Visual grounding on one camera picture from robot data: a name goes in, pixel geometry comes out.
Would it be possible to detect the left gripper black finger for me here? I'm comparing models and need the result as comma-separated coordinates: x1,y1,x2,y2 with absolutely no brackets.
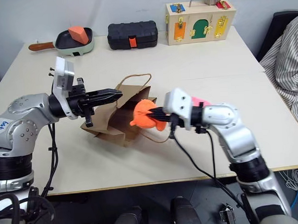
86,87,124,99
87,94,124,108

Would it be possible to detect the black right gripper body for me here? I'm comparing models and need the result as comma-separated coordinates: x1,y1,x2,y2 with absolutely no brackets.
165,111,186,129

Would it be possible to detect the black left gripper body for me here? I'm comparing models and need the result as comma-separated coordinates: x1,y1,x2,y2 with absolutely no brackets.
66,76,96,129

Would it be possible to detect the orange plush toy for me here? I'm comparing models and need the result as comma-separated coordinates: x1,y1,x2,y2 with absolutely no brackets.
128,98,167,134

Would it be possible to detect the brown paper bag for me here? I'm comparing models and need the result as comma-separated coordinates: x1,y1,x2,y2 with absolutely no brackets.
77,72,172,150

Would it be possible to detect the pink plush toy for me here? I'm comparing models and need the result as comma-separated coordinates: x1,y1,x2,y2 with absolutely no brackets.
190,95,213,108

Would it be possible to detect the orange wedge block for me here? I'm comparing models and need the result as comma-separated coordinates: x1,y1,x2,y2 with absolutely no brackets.
67,25,90,46

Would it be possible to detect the black plastic tool case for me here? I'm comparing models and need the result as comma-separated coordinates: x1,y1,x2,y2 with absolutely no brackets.
106,20,160,52

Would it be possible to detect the dark rounded shape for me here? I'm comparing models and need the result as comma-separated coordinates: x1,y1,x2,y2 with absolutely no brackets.
169,194,203,224
108,204,148,224

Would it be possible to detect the wooden lock puzzle box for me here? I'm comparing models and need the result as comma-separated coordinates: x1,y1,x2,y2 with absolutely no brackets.
164,0,239,46

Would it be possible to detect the person in striped shirt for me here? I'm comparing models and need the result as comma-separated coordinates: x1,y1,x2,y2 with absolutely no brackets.
257,14,298,124

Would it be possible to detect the black chair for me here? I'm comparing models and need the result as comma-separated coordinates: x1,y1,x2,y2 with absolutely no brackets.
253,10,298,63

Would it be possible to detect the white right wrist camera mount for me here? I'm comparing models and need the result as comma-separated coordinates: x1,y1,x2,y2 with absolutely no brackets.
161,87,196,132

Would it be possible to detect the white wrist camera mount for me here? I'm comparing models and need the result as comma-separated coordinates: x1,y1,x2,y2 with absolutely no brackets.
161,87,196,132
47,55,78,121

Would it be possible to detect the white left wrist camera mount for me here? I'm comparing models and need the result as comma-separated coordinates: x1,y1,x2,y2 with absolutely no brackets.
47,55,78,121

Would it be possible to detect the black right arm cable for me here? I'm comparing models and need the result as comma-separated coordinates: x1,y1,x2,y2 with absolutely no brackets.
167,111,245,213

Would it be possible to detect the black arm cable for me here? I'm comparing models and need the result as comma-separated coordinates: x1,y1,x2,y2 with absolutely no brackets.
167,111,245,213
36,121,62,198

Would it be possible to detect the green pan with wooden handle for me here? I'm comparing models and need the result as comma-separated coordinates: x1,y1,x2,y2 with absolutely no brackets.
27,27,96,60

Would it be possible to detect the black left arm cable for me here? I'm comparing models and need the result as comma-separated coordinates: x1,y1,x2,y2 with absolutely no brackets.
36,121,62,198

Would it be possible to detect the small metal bracket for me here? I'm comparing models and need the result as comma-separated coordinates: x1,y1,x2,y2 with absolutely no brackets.
218,203,237,224

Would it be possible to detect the black cable loop bundle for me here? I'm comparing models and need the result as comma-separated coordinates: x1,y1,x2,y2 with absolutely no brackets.
0,185,56,224

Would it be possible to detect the blue cable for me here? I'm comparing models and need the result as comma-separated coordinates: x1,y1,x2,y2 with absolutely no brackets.
289,188,298,210

